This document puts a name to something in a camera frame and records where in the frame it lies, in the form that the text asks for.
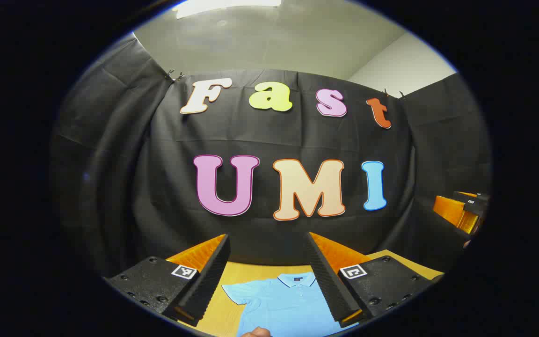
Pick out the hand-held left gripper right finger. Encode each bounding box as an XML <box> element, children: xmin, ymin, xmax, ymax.
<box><xmin>303</xmin><ymin>232</ymin><xmax>438</xmax><ymax>328</ymax></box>

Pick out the light blue T-shirt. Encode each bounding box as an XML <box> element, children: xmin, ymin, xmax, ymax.
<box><xmin>222</xmin><ymin>272</ymin><xmax>359</xmax><ymax>337</ymax></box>

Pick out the black backdrop cloth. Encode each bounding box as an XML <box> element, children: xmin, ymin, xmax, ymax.
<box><xmin>50</xmin><ymin>35</ymin><xmax>492</xmax><ymax>281</ymax></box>

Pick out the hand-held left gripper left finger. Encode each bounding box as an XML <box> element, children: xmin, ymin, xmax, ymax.
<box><xmin>103</xmin><ymin>234</ymin><xmax>231</xmax><ymax>327</ymax></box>

